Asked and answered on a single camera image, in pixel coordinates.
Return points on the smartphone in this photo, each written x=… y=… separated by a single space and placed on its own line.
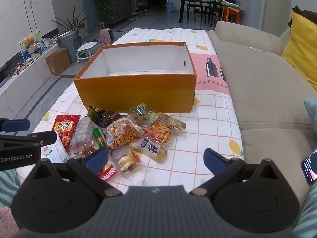
x=310 y=166

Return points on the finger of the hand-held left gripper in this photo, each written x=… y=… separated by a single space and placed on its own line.
x=17 y=125
x=37 y=137

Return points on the pink fluffy cloth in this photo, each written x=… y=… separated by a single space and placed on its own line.
x=6 y=222

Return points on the teal striped clothing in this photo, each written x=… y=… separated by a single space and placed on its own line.
x=8 y=186
x=308 y=215

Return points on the clear cookie packet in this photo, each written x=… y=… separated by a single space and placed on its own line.
x=127 y=162

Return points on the checkered lemon print tablecloth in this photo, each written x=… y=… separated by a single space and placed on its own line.
x=213 y=119

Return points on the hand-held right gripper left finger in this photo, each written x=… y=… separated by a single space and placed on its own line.
x=96 y=158

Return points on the tan packet with white label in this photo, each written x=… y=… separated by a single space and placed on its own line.
x=148 y=147

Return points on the beige sofa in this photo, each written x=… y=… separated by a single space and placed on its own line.
x=267 y=84

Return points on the white round stool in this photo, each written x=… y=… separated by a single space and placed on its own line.
x=86 y=46

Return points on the blue water jug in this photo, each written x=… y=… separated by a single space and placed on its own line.
x=170 y=7

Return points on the orange cardboard box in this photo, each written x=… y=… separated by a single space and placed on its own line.
x=136 y=94

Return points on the light blue pillow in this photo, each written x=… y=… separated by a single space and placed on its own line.
x=312 y=114

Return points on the black dining chair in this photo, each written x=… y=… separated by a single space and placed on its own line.
x=194 y=5
x=213 y=7

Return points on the orange stools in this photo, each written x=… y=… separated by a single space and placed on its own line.
x=230 y=13

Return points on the stack of papers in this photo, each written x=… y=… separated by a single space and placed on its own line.
x=231 y=4

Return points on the yellow pillow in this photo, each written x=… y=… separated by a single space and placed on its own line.
x=302 y=47

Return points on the teddy bear picture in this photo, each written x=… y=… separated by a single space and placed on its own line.
x=29 y=42

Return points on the green sausage stick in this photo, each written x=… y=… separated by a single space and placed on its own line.
x=99 y=138

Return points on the red snack packet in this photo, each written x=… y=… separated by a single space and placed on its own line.
x=65 y=131

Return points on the white tv cabinet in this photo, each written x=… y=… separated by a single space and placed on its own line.
x=14 y=84

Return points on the brown cardboard carton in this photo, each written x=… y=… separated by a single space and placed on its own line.
x=58 y=62

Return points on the clear packet of white candies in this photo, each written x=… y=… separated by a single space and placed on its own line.
x=83 y=131

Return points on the pink space heater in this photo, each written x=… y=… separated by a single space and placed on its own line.
x=106 y=36

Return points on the grey round bin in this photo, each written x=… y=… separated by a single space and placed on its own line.
x=69 y=47

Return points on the grey drawer cabinet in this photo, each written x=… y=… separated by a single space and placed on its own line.
x=120 y=5

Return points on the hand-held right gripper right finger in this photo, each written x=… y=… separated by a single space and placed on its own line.
x=213 y=159

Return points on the green snack packet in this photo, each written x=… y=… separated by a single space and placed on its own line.
x=142 y=109

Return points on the dark cloth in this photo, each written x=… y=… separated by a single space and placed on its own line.
x=309 y=13

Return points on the long-leaf potted plant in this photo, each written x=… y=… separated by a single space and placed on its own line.
x=71 y=22

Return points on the black snack packet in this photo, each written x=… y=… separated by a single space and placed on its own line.
x=99 y=115

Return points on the red-brown meat snack packet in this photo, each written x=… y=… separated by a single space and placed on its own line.
x=83 y=150

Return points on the orange crispy sticks packet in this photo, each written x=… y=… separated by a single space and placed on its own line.
x=121 y=133

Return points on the clutter of small toys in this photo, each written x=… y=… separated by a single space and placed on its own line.
x=45 y=44

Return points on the white snack packet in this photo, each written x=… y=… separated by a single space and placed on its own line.
x=55 y=151

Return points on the clear peanut packet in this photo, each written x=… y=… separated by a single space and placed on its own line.
x=161 y=131

